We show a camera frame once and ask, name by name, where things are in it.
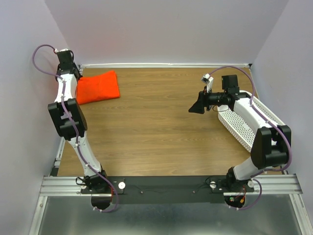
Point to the back aluminium edge strip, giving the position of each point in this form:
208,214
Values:
161,65

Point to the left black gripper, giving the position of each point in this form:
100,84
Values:
79,76

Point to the white knob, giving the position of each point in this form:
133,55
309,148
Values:
213,184
121,185

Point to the white plastic basket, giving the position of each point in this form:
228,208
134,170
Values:
244,129

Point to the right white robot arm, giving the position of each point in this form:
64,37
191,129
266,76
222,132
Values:
268,141

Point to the right white knob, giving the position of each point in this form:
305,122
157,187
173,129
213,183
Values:
213,184

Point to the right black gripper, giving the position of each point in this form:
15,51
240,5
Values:
203,100

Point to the left white knob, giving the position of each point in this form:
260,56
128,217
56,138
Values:
121,185

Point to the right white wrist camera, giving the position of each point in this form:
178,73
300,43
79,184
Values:
208,80

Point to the left aluminium side rail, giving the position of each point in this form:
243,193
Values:
57,160

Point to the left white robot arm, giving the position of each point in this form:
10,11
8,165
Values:
70,123

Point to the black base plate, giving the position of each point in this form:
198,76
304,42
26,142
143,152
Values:
171,190

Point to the aluminium frame rail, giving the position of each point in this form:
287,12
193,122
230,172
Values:
271,184

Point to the orange t shirt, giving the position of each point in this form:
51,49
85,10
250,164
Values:
97,88

